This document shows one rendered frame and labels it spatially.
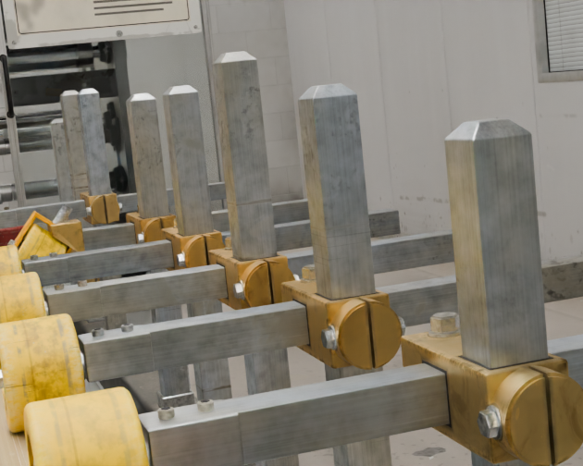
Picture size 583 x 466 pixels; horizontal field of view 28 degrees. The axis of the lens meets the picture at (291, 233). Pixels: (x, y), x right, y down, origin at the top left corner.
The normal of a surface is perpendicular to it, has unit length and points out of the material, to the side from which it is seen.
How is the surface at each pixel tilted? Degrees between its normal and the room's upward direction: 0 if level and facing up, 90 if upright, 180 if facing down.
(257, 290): 90
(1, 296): 51
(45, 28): 90
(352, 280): 90
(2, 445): 0
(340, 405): 90
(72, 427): 39
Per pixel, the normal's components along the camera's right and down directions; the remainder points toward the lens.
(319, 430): 0.30, 0.09
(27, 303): 0.22, -0.37
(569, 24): -0.95, 0.14
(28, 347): 0.15, -0.60
